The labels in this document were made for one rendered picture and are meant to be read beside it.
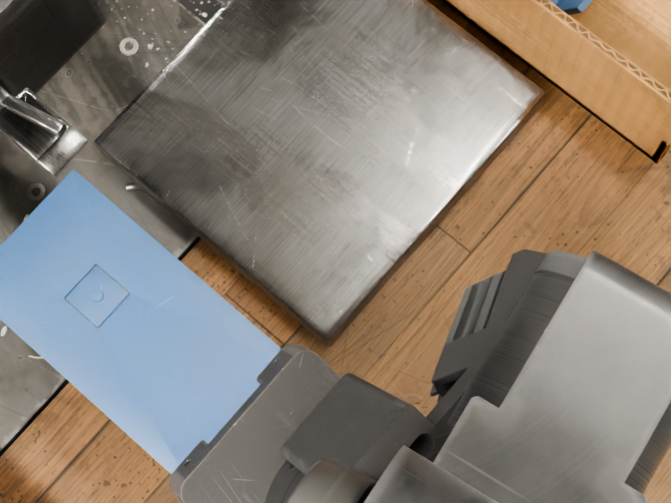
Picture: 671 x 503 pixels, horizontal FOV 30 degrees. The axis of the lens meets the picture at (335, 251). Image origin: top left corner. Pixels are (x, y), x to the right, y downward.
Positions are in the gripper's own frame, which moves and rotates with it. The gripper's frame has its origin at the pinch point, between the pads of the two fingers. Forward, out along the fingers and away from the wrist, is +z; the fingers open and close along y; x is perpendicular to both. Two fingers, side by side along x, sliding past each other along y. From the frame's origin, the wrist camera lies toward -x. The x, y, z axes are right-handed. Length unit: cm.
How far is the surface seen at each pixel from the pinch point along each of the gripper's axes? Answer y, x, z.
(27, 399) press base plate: 4.6, 5.7, 15.5
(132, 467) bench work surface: -0.8, 4.7, 12.1
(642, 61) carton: -5.6, -28.1, 8.2
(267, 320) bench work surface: -0.9, -5.1, 12.0
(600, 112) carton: -5.5, -24.3, 7.8
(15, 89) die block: 15.3, -5.6, 19.4
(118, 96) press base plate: 11.2, -9.1, 19.3
